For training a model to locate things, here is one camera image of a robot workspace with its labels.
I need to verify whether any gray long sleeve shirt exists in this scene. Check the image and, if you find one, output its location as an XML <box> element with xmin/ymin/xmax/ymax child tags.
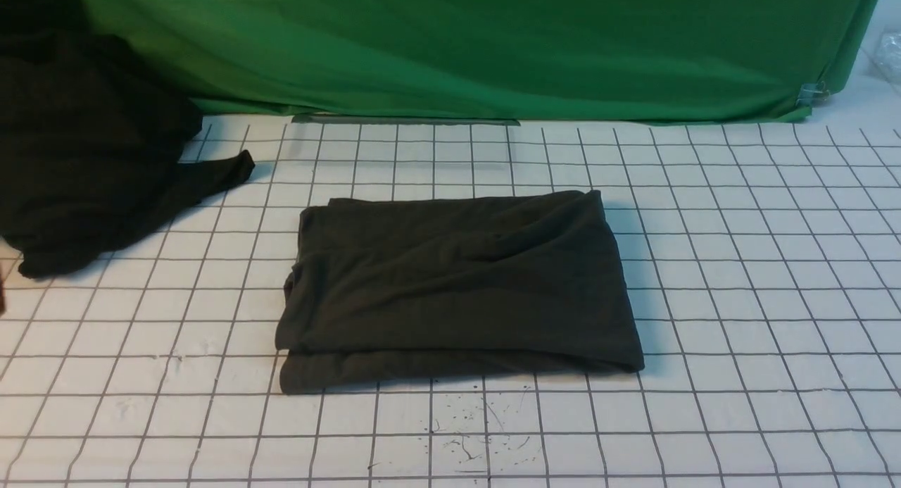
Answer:
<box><xmin>275</xmin><ymin>190</ymin><xmax>645</xmax><ymax>395</ymax></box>

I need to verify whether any green backdrop cloth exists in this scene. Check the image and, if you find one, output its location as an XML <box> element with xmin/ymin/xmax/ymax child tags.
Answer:
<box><xmin>82</xmin><ymin>0</ymin><xmax>878</xmax><ymax>123</ymax></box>

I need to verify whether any black garment pile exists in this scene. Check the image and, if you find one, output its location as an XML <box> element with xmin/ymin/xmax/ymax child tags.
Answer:
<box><xmin>1</xmin><ymin>0</ymin><xmax>255</xmax><ymax>280</ymax></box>

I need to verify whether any blue binder clip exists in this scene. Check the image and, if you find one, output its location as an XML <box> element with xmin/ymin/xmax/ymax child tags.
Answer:
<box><xmin>795</xmin><ymin>81</ymin><xmax>831</xmax><ymax>106</ymax></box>

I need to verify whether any clear plastic bag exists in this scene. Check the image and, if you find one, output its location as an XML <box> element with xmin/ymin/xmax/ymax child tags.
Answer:
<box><xmin>873</xmin><ymin>29</ymin><xmax>901</xmax><ymax>86</ymax></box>

